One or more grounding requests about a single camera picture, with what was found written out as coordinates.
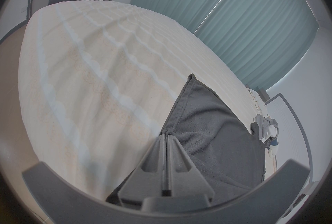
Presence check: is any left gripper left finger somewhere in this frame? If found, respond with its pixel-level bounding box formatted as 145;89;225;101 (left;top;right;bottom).
118;134;167;201

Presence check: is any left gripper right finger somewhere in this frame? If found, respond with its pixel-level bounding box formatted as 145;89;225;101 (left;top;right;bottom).
167;135;215;200

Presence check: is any black T-shirt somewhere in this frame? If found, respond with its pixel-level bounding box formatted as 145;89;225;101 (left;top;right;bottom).
105;74;268;204

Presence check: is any pile of clothes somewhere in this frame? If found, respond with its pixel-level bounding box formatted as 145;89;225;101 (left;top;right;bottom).
250;113;281;158

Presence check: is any bed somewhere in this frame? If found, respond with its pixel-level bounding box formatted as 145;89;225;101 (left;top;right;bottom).
19;0;312;201

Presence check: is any white printed pillow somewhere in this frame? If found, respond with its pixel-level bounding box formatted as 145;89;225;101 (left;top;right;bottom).
246;87;270;117

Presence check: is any grey bedside table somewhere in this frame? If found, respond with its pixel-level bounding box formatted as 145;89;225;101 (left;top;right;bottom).
256;87;271;101

